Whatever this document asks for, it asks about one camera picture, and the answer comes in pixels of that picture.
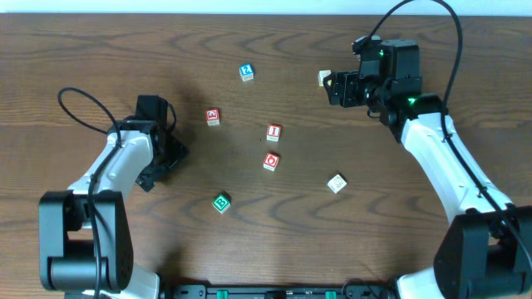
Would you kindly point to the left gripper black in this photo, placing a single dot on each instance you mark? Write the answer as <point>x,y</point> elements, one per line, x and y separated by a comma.
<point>167,162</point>

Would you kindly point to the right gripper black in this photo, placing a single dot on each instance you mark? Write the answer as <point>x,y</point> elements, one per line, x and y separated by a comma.
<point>341,88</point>

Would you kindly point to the blue number 2 block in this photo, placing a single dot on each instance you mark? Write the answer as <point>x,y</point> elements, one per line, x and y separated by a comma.
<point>246,72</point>

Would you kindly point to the red letter I block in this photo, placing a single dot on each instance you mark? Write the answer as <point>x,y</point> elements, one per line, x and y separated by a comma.
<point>273,133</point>

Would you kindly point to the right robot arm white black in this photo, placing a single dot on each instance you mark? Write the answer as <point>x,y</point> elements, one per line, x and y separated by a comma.
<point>486,250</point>

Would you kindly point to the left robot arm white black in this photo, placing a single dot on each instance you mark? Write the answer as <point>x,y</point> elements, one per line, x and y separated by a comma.
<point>85,246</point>

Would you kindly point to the plain wooden block far right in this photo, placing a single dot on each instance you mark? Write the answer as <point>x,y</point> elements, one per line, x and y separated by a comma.
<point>321,75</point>

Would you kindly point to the plain wooden block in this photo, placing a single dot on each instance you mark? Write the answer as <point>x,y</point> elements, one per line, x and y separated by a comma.
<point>321,75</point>
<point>337,183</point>

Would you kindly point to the green letter B block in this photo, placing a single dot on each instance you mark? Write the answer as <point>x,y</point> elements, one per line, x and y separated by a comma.
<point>221,203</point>

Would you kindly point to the plain wooden block near right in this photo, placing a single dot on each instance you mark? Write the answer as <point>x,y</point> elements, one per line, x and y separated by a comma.
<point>337,183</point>

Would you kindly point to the red apple picture block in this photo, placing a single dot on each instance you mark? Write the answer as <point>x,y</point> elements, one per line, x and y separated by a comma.
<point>271,161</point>

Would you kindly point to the black mounting rail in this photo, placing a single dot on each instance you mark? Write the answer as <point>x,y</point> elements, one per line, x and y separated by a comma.
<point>352,291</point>

